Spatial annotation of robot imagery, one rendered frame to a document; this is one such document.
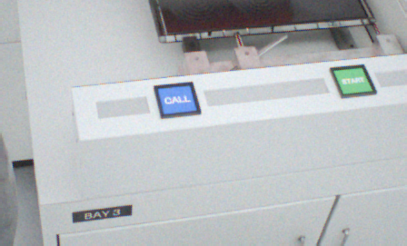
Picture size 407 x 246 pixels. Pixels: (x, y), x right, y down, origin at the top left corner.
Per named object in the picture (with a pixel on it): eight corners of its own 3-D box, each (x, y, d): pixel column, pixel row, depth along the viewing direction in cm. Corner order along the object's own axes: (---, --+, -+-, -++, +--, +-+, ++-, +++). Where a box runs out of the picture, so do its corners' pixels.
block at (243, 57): (232, 60, 126) (233, 46, 123) (252, 58, 126) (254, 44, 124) (244, 98, 121) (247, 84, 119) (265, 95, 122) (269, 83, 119)
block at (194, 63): (182, 64, 124) (183, 52, 122) (203, 63, 125) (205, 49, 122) (193, 103, 119) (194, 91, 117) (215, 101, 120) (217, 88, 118)
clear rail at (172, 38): (157, 39, 126) (157, 33, 125) (373, 21, 134) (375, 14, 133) (158, 45, 125) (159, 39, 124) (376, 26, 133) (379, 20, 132)
